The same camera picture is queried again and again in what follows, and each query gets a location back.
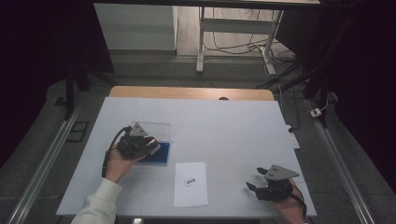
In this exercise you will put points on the person's left hand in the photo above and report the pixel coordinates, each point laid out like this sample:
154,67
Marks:
120,166

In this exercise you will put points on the white paper sheet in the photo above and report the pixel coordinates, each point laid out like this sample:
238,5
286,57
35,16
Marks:
190,196

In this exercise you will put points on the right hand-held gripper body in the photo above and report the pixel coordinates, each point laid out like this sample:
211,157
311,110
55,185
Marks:
275,186

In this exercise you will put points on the wooden table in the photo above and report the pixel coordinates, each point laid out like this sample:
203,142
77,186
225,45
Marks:
186,92

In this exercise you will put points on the white cabinet panel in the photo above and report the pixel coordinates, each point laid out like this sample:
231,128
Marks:
137,28

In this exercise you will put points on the metal floor rail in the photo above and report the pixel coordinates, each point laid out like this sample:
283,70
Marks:
46,161
339,161

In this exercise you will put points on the small stamp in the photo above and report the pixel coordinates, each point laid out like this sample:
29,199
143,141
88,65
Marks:
154,146

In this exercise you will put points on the white table mat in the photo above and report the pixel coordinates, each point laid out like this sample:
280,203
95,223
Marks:
233,137

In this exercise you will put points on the dark curtain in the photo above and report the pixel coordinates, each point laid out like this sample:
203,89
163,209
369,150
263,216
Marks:
364,77
37,62

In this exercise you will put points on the person's right hand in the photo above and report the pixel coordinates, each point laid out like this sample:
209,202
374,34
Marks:
289,210

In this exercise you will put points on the white desk frame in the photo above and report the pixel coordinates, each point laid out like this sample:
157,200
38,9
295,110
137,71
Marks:
233,25

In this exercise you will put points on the black floor plate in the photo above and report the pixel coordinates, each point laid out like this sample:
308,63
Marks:
77,132

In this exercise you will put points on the black stand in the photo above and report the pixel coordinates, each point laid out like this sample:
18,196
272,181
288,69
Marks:
69,93
314,84

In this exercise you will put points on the blue ink pad clear case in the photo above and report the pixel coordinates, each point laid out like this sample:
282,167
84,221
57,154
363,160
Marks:
162,152

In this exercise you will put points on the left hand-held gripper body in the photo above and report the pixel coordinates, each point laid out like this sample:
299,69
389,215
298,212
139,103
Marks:
134,144

